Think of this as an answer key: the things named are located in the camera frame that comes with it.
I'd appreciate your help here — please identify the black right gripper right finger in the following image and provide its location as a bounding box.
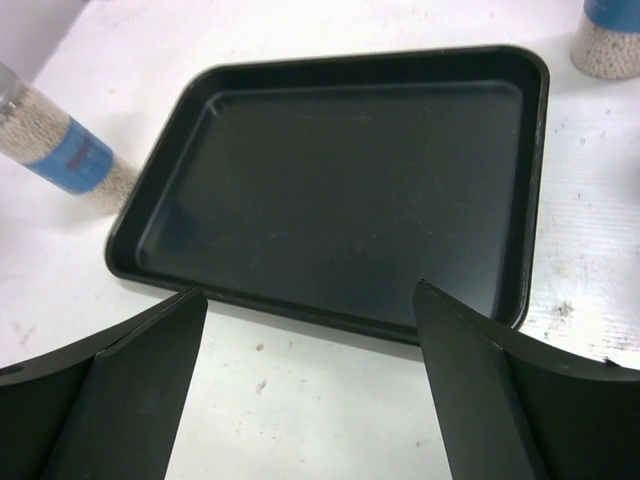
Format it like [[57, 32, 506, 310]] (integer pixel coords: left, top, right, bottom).
[[413, 281, 639, 479]]

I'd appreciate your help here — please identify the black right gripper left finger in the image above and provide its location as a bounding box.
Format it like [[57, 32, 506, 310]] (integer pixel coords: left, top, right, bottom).
[[1, 289, 208, 479]]

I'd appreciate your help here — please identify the blue label bottle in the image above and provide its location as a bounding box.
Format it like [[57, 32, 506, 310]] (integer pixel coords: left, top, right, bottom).
[[1, 65, 137, 214], [570, 0, 639, 80]]

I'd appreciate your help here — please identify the black rectangular tray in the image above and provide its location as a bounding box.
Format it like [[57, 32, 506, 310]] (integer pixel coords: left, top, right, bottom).
[[105, 45, 550, 344]]

